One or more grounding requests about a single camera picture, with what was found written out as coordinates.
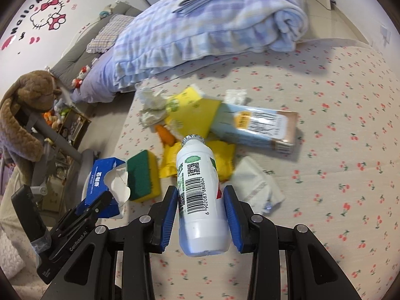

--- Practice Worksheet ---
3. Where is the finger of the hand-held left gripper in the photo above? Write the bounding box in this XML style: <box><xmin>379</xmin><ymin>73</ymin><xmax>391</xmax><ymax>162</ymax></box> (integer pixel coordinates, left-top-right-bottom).
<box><xmin>50</xmin><ymin>190</ymin><xmax>115</xmax><ymax>241</ymax></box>

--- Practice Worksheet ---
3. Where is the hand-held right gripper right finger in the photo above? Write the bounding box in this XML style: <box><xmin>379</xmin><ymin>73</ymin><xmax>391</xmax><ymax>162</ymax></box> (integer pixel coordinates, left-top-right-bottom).
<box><xmin>222</xmin><ymin>185</ymin><xmax>360</xmax><ymax>300</ymax></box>

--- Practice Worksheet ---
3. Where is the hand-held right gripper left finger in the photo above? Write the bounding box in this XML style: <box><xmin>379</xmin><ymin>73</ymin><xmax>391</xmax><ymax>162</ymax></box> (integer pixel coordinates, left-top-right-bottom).
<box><xmin>40</xmin><ymin>185</ymin><xmax>179</xmax><ymax>300</ymax></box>

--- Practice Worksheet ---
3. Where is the blue tissue box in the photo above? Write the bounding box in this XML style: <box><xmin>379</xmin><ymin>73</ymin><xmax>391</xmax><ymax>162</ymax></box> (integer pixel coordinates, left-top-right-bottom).
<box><xmin>82</xmin><ymin>157</ymin><xmax>132</xmax><ymax>219</ymax></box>

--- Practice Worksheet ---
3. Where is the white plastic bottle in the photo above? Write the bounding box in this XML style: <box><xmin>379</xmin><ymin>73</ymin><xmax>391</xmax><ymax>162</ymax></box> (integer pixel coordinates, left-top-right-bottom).
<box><xmin>175</xmin><ymin>134</ymin><xmax>232</xmax><ymax>257</ymax></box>

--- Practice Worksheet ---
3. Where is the white wipes packet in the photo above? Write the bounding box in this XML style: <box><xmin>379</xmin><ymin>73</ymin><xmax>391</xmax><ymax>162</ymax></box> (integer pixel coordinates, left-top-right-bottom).
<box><xmin>230</xmin><ymin>156</ymin><xmax>286</xmax><ymax>215</ymax></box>

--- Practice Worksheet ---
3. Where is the green and yellow sponge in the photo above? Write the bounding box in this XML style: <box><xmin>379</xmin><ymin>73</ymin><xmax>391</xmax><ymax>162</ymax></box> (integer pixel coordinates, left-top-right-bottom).
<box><xmin>126</xmin><ymin>150</ymin><xmax>161</xmax><ymax>202</ymax></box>

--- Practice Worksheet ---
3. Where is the yellow snack packet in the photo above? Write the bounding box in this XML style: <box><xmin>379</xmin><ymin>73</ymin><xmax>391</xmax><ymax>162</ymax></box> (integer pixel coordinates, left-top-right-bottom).
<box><xmin>159</xmin><ymin>140</ymin><xmax>236</xmax><ymax>182</ymax></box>

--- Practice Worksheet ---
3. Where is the orange carrot toy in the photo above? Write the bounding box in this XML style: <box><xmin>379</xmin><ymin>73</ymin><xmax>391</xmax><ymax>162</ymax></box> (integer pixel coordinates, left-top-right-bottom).
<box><xmin>155</xmin><ymin>124</ymin><xmax>176</xmax><ymax>147</ymax></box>

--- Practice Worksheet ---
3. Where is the light blue carton box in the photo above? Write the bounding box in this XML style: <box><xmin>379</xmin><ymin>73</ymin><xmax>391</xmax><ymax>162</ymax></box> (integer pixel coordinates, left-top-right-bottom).
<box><xmin>210</xmin><ymin>101</ymin><xmax>299</xmax><ymax>154</ymax></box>

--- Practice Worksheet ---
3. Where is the yellow carton box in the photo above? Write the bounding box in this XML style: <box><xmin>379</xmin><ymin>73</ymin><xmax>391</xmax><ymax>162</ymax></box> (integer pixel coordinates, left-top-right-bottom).
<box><xmin>164</xmin><ymin>84</ymin><xmax>222</xmax><ymax>138</ymax></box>

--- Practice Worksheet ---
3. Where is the cream tissue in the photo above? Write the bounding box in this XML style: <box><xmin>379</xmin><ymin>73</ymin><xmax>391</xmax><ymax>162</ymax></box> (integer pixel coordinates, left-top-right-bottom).
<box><xmin>136</xmin><ymin>86</ymin><xmax>171</xmax><ymax>128</ymax></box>

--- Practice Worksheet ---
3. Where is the white tissue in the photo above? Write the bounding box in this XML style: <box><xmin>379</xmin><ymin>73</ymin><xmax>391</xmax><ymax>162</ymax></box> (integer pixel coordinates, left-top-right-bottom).
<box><xmin>224</xmin><ymin>89</ymin><xmax>249</xmax><ymax>105</ymax></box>

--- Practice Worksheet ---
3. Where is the grey chair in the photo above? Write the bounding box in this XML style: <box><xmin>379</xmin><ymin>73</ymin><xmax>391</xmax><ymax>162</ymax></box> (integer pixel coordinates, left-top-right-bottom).
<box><xmin>15</xmin><ymin>101</ymin><xmax>96</xmax><ymax>196</ymax></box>

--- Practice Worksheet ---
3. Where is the wooden toy shelf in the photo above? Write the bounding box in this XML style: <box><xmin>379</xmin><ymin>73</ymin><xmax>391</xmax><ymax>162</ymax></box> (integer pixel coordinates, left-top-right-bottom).
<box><xmin>54</xmin><ymin>106</ymin><xmax>92</xmax><ymax>151</ymax></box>

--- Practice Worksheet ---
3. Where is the pile of small plush toys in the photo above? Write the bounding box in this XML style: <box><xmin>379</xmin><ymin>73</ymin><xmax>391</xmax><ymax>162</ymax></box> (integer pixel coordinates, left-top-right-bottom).
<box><xmin>43</xmin><ymin>98</ymin><xmax>72</xmax><ymax>129</ymax></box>

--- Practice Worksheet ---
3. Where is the brown plush toy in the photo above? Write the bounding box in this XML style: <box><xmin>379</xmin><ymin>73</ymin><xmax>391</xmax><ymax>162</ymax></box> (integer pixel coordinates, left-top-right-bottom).
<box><xmin>0</xmin><ymin>69</ymin><xmax>61</xmax><ymax>163</ymax></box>

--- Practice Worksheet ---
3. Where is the red and white cat plush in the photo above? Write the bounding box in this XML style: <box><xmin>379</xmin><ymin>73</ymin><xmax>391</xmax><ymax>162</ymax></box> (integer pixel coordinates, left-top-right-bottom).
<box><xmin>72</xmin><ymin>65</ymin><xmax>92</xmax><ymax>89</ymax></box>

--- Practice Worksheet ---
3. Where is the purple duvet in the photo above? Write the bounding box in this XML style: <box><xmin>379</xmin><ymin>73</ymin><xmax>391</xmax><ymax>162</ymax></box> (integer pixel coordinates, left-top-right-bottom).
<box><xmin>72</xmin><ymin>50</ymin><xmax>138</xmax><ymax>104</ymax></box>

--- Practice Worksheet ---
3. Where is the grey padded headboard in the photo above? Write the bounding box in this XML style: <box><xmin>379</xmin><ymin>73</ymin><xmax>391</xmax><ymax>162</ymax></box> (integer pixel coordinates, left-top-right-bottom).
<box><xmin>50</xmin><ymin>1</ymin><xmax>144</xmax><ymax>88</ymax></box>

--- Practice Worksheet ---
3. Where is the plaid pillow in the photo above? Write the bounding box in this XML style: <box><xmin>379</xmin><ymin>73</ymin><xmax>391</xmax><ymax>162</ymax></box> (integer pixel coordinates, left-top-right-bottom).
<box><xmin>86</xmin><ymin>14</ymin><xmax>135</xmax><ymax>54</ymax></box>

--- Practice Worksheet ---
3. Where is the blue plaid fleece blanket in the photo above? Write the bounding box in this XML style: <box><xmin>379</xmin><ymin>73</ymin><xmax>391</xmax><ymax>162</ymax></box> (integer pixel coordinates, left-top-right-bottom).
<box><xmin>112</xmin><ymin>0</ymin><xmax>308</xmax><ymax>93</ymax></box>

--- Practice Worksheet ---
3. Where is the cartoon cat wall sticker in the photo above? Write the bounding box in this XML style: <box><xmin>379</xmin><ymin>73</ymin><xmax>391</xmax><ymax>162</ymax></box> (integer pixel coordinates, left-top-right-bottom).
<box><xmin>0</xmin><ymin>0</ymin><xmax>79</xmax><ymax>51</ymax></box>

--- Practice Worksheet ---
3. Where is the white wall fixture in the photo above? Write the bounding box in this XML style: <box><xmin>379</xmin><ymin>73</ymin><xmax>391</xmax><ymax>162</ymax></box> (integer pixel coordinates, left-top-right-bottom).
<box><xmin>379</xmin><ymin>25</ymin><xmax>392</xmax><ymax>44</ymax></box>

